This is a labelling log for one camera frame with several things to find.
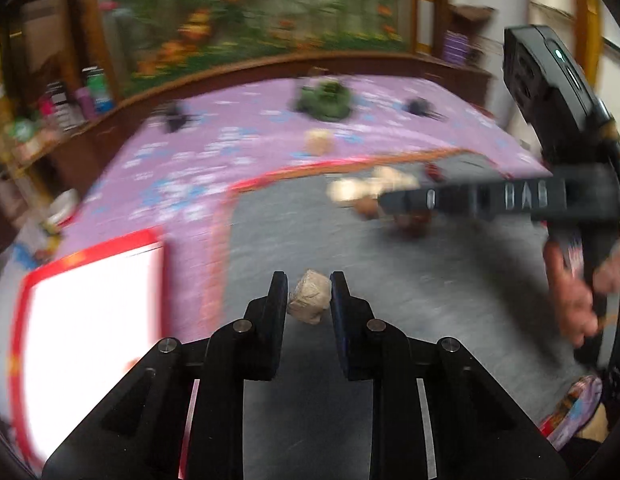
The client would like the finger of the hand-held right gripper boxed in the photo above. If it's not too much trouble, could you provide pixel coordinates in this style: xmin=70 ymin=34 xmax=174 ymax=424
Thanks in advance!
xmin=379 ymin=167 xmax=566 ymax=223

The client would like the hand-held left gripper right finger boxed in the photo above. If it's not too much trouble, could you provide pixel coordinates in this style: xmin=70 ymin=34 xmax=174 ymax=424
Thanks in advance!
xmin=329 ymin=271 xmax=568 ymax=480

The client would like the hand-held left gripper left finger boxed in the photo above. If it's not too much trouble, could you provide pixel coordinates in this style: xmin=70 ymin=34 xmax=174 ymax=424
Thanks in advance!
xmin=42 ymin=271 xmax=289 ymax=480

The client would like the beige yam chunk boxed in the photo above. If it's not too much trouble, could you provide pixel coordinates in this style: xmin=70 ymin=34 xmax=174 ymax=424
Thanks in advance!
xmin=327 ymin=177 xmax=378 ymax=206
xmin=372 ymin=166 xmax=421 ymax=191
xmin=287 ymin=269 xmax=333 ymax=326
xmin=306 ymin=129 xmax=333 ymax=155

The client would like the red box with white inside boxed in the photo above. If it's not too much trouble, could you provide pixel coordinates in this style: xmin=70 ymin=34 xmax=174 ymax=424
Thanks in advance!
xmin=7 ymin=227 xmax=201 ymax=480

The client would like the person's right hand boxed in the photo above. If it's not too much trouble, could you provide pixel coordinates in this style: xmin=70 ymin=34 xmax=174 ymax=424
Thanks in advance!
xmin=544 ymin=237 xmax=601 ymax=348

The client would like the small black cylinder stand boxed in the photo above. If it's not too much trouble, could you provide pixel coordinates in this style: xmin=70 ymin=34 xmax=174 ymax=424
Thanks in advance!
xmin=406 ymin=97 xmax=443 ymax=121
xmin=157 ymin=102 xmax=193 ymax=133

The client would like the purple box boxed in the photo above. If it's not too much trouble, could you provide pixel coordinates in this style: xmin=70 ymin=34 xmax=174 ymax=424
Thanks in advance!
xmin=442 ymin=30 xmax=473 ymax=63

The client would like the grey mat with red trim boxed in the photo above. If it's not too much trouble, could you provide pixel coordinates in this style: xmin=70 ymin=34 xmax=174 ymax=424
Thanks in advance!
xmin=202 ymin=147 xmax=611 ymax=480

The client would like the green leafy vegetable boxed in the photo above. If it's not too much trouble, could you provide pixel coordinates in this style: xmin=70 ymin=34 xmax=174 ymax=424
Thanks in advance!
xmin=295 ymin=80 xmax=353 ymax=122

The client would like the purple floral tablecloth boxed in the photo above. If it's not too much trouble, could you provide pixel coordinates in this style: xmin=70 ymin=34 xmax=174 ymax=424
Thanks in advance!
xmin=54 ymin=75 xmax=551 ymax=351

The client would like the white bucket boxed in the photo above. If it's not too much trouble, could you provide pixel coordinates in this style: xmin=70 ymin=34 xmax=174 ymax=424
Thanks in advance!
xmin=44 ymin=190 xmax=80 ymax=226

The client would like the glass tank with plants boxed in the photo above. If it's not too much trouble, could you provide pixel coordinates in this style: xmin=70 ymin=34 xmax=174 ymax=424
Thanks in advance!
xmin=97 ymin=0 xmax=415 ymax=96

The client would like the pink bottle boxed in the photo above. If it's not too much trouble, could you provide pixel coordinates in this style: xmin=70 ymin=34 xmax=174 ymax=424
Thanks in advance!
xmin=74 ymin=87 xmax=95 ymax=120

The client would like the green bottle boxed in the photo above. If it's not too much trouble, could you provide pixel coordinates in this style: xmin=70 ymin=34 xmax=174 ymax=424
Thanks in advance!
xmin=84 ymin=67 xmax=115 ymax=113

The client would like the black thermos jug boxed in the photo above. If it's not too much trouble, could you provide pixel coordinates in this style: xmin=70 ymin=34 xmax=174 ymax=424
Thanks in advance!
xmin=44 ymin=82 xmax=83 ymax=131

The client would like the green plastic bag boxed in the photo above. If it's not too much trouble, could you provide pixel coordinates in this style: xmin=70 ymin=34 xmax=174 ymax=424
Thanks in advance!
xmin=4 ymin=117 xmax=40 ymax=143

